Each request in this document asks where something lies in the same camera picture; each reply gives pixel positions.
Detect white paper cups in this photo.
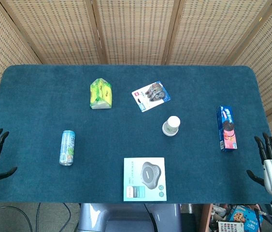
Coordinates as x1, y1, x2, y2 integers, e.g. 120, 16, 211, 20
162, 116, 181, 137

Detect blue chocolate cookie box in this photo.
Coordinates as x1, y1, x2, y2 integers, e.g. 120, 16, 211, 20
227, 204, 264, 231

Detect blue Oreo cookie box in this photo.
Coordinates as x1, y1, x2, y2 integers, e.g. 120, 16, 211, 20
216, 105, 238, 152

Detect colourful sticker sheet pack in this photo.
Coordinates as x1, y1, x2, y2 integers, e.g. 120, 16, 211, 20
217, 220, 244, 232

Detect light blue drink can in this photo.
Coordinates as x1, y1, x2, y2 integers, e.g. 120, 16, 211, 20
58, 130, 76, 166

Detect blue felt table cover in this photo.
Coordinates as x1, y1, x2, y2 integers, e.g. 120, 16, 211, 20
0, 64, 272, 204

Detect Philips speakerphone box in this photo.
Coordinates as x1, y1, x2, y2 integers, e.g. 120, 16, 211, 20
123, 157, 168, 202

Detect green yellow tissue pack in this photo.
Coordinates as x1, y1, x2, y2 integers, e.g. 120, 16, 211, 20
89, 78, 113, 110

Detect grey blue robot torso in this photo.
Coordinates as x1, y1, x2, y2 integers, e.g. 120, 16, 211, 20
78, 203, 183, 232

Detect correction tape blister pack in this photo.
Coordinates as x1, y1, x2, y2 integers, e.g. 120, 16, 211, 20
131, 81, 171, 113

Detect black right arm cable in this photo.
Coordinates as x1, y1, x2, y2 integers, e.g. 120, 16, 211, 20
253, 207, 272, 217

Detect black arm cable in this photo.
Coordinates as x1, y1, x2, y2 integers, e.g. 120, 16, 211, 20
253, 207, 272, 217
0, 204, 34, 232

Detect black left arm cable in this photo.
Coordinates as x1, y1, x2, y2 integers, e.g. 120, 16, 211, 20
0, 204, 34, 232

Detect thin black floor cable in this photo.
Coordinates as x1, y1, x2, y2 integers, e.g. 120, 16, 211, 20
35, 203, 42, 232
61, 203, 73, 224

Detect brown wooden shelf post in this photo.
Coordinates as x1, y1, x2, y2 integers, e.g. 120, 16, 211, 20
199, 203, 214, 232

